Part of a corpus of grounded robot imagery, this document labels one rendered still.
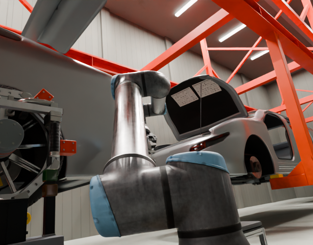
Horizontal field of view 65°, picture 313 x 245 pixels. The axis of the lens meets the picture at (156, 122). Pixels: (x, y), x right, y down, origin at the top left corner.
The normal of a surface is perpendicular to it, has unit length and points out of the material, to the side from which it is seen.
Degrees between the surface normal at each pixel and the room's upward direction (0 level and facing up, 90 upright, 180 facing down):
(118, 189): 70
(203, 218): 90
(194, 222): 90
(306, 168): 90
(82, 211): 90
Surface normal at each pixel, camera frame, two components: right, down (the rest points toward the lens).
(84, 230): 0.65, -0.31
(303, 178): -0.75, -0.13
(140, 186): -0.07, -0.62
